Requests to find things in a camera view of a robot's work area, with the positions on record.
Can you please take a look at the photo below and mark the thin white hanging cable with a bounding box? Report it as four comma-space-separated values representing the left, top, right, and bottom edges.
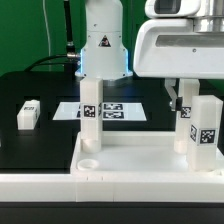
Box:
41, 0, 53, 72

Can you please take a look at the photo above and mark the white L-shaped obstacle fence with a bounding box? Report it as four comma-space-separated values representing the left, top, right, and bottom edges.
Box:
0, 172, 224, 203

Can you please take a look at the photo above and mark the black vertical cable with connector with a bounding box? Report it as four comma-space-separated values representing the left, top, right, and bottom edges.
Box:
63, 0, 81, 62

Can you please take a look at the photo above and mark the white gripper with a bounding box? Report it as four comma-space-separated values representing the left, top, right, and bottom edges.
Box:
133, 19, 224, 111

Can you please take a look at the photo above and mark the black cable on table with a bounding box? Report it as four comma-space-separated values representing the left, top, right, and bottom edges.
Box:
23, 54, 81, 72

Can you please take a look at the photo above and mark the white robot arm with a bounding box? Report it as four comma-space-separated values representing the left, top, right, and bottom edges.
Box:
77, 0, 224, 111

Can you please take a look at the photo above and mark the white fiducial marker plate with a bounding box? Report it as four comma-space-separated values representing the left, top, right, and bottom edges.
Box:
53, 102, 146, 121

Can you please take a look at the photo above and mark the white desk top tray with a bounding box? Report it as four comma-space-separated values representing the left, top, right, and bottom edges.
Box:
70, 131, 224, 178

